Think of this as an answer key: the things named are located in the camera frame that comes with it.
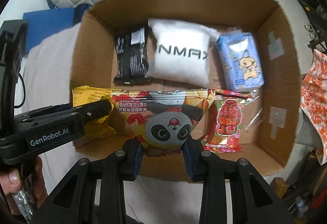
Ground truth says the black soft packet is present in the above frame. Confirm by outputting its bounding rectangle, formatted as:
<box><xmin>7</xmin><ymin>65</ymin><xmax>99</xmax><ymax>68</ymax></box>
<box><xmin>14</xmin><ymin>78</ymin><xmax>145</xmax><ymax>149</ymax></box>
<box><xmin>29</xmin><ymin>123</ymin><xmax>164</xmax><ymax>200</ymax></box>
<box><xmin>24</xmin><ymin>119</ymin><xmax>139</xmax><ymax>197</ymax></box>
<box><xmin>114</xmin><ymin>26</ymin><xmax>150</xmax><ymax>86</ymax></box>

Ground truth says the blue foam mat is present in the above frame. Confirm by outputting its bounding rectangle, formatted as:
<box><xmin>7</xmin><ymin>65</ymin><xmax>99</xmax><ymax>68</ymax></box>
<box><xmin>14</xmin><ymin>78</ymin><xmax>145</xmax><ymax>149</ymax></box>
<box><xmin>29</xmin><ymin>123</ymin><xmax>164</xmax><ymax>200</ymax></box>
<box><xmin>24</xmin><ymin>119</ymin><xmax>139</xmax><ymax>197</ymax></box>
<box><xmin>22</xmin><ymin>7</ymin><xmax>77</xmax><ymax>56</ymax></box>

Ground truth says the red snack packet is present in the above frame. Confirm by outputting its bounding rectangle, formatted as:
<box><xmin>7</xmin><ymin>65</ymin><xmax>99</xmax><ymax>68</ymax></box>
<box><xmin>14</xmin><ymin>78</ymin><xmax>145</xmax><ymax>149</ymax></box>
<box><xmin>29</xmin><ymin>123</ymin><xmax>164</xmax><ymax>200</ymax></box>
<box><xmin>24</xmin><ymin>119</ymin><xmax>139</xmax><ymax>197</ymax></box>
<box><xmin>200</xmin><ymin>88</ymin><xmax>261</xmax><ymax>153</ymax></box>

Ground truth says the light blue tissue packet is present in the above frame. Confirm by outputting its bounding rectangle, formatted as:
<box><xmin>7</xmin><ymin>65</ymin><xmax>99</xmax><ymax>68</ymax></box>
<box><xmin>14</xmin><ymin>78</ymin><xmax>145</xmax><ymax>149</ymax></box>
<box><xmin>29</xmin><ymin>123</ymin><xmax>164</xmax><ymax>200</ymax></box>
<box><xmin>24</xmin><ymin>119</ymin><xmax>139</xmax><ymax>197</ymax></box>
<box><xmin>215</xmin><ymin>30</ymin><xmax>266</xmax><ymax>92</ymax></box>

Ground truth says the dark blue cloth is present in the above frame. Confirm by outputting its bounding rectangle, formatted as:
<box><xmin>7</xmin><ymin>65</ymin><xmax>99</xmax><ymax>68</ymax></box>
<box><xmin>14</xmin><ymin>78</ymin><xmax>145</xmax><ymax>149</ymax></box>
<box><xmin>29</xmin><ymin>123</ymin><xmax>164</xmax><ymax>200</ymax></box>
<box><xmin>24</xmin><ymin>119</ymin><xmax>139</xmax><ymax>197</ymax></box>
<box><xmin>73</xmin><ymin>4</ymin><xmax>94</xmax><ymax>25</ymax></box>

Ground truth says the white soft packet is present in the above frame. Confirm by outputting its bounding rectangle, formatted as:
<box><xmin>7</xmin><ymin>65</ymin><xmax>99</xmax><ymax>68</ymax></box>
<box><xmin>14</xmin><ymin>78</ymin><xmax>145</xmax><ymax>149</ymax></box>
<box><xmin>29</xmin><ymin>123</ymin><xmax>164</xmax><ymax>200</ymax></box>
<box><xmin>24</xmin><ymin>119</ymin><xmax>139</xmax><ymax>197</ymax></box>
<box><xmin>144</xmin><ymin>18</ymin><xmax>220</xmax><ymax>86</ymax></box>

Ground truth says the person's left hand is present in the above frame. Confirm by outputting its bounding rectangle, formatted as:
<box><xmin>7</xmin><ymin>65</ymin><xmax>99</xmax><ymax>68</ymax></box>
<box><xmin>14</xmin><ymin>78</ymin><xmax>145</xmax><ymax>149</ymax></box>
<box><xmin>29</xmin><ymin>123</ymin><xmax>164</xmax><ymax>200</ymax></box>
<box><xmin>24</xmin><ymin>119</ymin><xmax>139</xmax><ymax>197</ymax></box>
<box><xmin>0</xmin><ymin>156</ymin><xmax>48</xmax><ymax>214</ymax></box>

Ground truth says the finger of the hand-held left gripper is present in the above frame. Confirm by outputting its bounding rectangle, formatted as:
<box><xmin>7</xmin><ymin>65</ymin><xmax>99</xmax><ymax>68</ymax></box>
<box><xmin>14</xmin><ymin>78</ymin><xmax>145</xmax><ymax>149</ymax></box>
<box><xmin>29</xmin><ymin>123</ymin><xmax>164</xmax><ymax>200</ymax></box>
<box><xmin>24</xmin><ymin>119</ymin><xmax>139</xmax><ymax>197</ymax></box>
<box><xmin>15</xmin><ymin>100</ymin><xmax>114</xmax><ymax>136</ymax></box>

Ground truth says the black cable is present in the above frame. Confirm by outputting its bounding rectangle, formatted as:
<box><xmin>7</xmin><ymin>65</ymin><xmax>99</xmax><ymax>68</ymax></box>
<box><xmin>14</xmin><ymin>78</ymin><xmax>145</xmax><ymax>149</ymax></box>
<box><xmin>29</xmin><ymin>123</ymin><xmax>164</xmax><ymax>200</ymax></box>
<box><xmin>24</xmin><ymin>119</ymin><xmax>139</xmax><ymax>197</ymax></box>
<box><xmin>18</xmin><ymin>73</ymin><xmax>26</xmax><ymax>108</ymax></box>

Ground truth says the orange patterned cloth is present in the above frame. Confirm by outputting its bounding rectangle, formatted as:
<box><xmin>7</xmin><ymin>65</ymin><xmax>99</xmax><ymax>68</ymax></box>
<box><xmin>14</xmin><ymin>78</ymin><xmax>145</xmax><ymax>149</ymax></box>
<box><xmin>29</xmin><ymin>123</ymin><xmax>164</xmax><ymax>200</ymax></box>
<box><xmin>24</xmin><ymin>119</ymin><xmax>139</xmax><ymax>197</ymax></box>
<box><xmin>300</xmin><ymin>49</ymin><xmax>327</xmax><ymax>166</ymax></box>

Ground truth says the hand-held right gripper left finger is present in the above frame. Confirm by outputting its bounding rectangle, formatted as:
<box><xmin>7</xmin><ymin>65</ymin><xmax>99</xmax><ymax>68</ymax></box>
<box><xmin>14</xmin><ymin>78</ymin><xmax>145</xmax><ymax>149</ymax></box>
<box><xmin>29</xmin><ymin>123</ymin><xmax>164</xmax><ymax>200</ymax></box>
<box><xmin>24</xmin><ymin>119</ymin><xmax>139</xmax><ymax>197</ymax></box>
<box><xmin>38</xmin><ymin>138</ymin><xmax>143</xmax><ymax>224</ymax></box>

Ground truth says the yellow snack packet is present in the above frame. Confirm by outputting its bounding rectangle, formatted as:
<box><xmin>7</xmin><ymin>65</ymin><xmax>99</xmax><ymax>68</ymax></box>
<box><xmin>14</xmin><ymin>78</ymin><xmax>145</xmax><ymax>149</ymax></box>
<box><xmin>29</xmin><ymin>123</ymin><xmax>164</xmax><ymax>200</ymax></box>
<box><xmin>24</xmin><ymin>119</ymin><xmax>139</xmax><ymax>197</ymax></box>
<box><xmin>72</xmin><ymin>85</ymin><xmax>116</xmax><ymax>141</ymax></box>

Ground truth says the orange panda snack packet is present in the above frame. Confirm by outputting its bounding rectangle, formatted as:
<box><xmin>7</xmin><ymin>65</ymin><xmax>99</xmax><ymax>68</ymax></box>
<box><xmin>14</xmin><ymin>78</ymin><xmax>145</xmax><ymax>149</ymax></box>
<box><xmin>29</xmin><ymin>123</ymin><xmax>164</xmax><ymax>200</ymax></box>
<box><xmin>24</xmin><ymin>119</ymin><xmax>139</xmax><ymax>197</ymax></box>
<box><xmin>111</xmin><ymin>88</ymin><xmax>216</xmax><ymax>159</ymax></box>

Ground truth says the small brown box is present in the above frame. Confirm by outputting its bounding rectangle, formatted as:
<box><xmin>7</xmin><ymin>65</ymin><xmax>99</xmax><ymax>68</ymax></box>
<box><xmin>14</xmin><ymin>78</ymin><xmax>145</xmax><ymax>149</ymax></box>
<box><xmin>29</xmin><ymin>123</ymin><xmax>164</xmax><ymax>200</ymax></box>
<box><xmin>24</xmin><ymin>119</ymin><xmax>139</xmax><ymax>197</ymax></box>
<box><xmin>272</xmin><ymin>177</ymin><xmax>289</xmax><ymax>199</ymax></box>

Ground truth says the brown wooden chair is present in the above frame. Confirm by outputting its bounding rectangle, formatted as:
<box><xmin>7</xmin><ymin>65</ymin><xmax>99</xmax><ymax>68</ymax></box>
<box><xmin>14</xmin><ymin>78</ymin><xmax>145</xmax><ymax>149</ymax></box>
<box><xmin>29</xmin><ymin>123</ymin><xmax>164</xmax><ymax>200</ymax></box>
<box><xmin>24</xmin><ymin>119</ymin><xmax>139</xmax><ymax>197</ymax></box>
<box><xmin>308</xmin><ymin>35</ymin><xmax>327</xmax><ymax>54</ymax></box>

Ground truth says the black exercise equipment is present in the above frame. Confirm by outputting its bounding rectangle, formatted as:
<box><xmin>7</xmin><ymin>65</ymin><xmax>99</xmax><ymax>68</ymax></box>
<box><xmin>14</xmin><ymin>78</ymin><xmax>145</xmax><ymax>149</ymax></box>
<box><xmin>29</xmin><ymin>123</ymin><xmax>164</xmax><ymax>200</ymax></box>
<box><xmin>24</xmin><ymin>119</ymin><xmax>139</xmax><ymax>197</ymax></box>
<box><xmin>305</xmin><ymin>0</ymin><xmax>320</xmax><ymax>10</ymax></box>

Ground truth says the cardboard box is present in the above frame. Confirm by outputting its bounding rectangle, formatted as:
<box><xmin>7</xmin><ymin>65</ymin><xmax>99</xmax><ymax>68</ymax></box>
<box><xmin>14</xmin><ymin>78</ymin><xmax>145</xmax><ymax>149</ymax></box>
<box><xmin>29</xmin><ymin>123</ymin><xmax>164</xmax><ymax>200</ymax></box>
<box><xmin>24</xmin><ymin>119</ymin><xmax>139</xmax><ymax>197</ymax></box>
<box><xmin>69</xmin><ymin>0</ymin><xmax>300</xmax><ymax>184</ymax></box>

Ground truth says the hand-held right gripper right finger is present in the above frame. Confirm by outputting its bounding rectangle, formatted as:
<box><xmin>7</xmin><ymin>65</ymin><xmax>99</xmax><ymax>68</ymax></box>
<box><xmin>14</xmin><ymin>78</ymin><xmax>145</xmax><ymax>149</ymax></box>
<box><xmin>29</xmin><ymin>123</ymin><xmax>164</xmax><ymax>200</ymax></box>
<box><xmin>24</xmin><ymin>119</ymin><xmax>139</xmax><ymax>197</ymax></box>
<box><xmin>182</xmin><ymin>141</ymin><xmax>297</xmax><ymax>224</ymax></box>

